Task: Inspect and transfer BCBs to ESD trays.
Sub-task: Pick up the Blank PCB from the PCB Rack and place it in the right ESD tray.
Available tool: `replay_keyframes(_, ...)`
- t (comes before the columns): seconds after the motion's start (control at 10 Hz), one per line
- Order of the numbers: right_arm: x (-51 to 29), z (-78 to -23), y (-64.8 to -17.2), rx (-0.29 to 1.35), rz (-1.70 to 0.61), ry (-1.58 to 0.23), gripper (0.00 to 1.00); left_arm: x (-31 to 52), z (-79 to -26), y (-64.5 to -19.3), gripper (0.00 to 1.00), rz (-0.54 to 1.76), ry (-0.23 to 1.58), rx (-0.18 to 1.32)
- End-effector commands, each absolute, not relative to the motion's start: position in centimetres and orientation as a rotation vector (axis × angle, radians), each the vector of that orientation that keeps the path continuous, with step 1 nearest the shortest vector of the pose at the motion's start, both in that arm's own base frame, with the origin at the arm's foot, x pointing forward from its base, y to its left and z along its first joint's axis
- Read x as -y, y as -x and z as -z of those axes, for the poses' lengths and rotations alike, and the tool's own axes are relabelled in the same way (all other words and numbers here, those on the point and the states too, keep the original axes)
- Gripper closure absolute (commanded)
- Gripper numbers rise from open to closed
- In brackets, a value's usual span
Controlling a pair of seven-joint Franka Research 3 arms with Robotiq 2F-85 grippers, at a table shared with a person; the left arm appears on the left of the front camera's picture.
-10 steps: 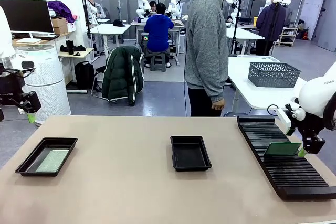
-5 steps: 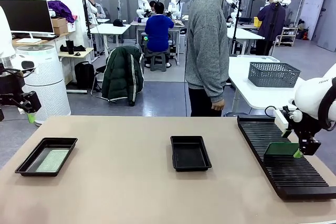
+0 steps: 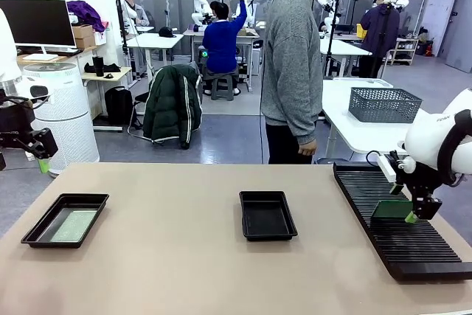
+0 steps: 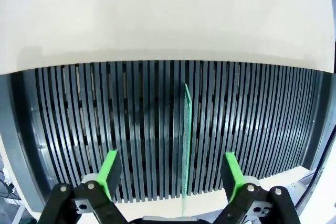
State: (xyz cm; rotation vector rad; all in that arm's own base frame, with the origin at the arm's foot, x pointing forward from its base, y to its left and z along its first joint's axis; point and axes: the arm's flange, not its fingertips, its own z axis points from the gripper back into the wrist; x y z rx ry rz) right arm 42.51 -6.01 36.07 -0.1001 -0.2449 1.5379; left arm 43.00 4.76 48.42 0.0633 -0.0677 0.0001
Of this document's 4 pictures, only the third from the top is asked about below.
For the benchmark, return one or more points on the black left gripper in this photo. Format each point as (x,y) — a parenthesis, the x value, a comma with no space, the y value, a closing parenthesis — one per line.
(14,123)

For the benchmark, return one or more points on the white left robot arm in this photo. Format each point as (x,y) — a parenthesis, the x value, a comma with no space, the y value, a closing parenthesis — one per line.
(7,53)

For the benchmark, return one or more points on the black cloth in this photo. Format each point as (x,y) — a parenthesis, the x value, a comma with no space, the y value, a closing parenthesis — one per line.
(110,68)

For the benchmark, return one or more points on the person's right hand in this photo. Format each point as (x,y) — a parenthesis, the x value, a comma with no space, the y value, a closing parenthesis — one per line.
(308,149)

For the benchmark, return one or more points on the black backpack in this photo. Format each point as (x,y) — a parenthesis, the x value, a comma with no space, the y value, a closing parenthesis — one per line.
(118,104)

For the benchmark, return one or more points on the person in grey sweater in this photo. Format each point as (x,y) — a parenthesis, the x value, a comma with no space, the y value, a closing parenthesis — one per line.
(291,53)

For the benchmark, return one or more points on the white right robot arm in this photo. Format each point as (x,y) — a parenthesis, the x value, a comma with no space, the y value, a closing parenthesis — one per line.
(427,138)

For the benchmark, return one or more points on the white storage shelf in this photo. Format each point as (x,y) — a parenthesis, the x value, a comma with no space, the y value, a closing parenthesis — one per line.
(403,45)

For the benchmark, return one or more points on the black plastic ESD tray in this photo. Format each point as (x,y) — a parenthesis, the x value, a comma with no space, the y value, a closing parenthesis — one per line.
(267,219)
(55,204)

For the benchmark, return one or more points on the cardboard box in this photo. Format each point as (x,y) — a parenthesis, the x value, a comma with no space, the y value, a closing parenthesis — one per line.
(85,43)
(83,31)

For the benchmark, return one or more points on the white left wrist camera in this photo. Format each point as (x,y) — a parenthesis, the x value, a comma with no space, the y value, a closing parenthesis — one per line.
(38,90)

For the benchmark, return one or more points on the person in dark coat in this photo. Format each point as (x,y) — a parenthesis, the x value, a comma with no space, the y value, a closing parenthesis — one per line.
(380,31)

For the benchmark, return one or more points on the white cylindrical air purifier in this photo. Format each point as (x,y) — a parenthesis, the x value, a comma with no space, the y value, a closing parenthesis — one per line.
(70,116)

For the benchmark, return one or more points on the white desk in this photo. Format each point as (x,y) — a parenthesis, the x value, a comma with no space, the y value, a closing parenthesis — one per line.
(155,40)
(343,47)

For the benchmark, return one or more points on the purple cloth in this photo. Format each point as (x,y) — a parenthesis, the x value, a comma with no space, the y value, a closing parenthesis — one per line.
(86,12)

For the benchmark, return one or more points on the grey plastic stool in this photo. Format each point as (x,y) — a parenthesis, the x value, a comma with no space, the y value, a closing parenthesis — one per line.
(222,90)

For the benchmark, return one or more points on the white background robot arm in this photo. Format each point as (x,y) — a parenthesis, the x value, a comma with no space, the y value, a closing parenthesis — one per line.
(201,5)
(248,5)
(327,0)
(402,3)

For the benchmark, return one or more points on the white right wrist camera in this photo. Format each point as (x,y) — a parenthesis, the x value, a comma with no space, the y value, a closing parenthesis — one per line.
(385,167)

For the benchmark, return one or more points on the light wood side table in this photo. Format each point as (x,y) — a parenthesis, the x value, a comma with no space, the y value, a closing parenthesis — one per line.
(114,75)

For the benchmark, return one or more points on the white monitor stand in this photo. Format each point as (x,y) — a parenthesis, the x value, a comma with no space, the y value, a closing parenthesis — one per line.
(40,57)

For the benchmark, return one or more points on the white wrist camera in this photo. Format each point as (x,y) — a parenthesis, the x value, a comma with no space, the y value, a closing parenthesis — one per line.
(385,167)
(38,90)

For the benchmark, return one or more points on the dark green puffer jacket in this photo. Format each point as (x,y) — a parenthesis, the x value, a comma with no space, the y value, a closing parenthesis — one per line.
(166,108)

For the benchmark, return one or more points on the black cap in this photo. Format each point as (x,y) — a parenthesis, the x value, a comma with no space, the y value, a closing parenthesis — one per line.
(166,32)

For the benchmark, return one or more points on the yellow bin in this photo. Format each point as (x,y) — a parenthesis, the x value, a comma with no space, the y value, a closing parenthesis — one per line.
(360,29)

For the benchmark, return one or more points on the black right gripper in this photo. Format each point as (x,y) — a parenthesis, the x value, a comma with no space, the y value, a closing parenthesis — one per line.
(420,186)

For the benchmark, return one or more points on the grey plastic mesh basket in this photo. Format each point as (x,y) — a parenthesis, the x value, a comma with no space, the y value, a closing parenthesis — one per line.
(383,104)

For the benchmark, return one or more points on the black computer monitor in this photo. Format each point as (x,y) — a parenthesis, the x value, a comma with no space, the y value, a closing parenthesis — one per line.
(37,21)

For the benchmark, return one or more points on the white work table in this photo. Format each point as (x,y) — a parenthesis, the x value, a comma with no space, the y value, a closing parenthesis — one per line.
(343,123)

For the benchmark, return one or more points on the black tumbler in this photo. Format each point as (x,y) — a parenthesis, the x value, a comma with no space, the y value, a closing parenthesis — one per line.
(98,68)

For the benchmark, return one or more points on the green circuit board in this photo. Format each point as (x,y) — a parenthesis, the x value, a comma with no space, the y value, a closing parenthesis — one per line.
(73,225)
(391,210)

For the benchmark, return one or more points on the person in grey jacket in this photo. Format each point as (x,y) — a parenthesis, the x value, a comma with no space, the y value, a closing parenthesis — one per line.
(138,14)

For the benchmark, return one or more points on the person in blue sweater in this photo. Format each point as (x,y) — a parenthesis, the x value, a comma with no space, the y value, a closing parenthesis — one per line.
(221,45)

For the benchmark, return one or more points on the black slotted board rack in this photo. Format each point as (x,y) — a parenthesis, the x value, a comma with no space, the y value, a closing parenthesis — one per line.
(405,248)

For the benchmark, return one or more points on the metal frame chair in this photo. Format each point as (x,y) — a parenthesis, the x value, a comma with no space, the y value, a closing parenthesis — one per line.
(142,98)

